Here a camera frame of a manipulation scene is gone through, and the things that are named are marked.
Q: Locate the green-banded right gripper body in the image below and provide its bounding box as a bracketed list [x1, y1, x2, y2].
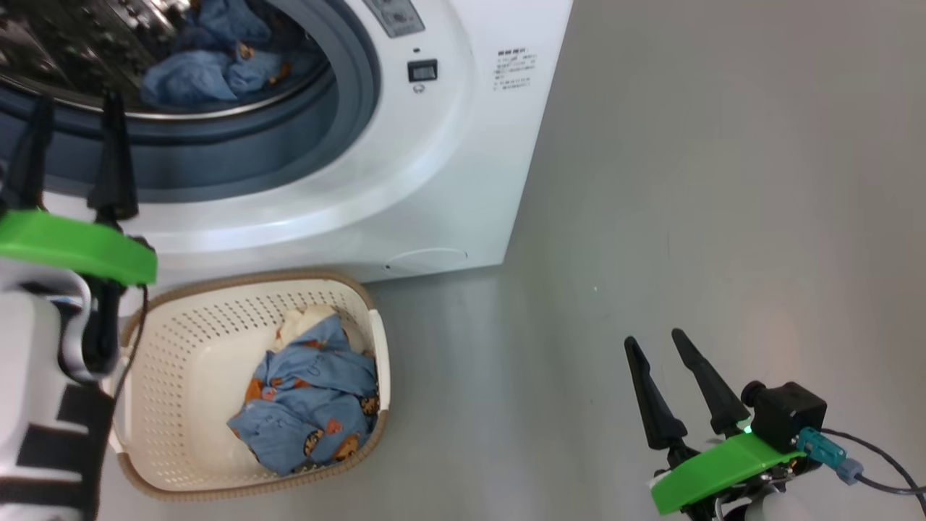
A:
[650, 433, 807, 521]

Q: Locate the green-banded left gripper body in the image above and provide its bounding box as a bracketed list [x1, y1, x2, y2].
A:
[0, 208, 158, 384]

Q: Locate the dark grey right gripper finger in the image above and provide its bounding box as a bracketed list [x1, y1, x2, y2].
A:
[624, 336, 689, 453]
[671, 328, 752, 437]

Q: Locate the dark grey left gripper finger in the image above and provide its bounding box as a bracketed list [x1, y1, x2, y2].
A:
[87, 90, 140, 224]
[4, 94, 55, 214]

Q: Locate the blue patterned garment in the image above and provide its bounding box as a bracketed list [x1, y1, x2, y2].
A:
[141, 0, 294, 109]

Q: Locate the blue cartoon-print garment cream lining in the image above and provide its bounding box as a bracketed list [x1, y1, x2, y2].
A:
[226, 305, 381, 477]

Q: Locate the stainless steel washer drum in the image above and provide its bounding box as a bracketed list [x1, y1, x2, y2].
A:
[0, 0, 337, 120]

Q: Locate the white front-load washing machine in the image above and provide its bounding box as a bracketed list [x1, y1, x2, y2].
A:
[0, 0, 574, 290]

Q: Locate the cream perforated laundry basket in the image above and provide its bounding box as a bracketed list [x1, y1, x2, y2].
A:
[109, 269, 391, 502]

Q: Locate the round white filter cover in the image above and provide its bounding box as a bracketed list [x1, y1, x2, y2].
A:
[383, 248, 469, 274]

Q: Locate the grey warning sticker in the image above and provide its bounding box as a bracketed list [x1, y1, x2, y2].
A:
[362, 0, 426, 38]

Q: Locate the thin black left gripper cable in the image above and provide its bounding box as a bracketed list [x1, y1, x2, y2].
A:
[109, 284, 150, 406]

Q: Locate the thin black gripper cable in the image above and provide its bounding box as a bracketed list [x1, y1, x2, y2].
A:
[817, 428, 926, 496]
[109, 284, 150, 406]

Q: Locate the teal cable connector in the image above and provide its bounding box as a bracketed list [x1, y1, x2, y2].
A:
[798, 427, 865, 486]

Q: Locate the thin black right gripper cable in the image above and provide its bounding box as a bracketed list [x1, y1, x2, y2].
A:
[817, 428, 926, 496]

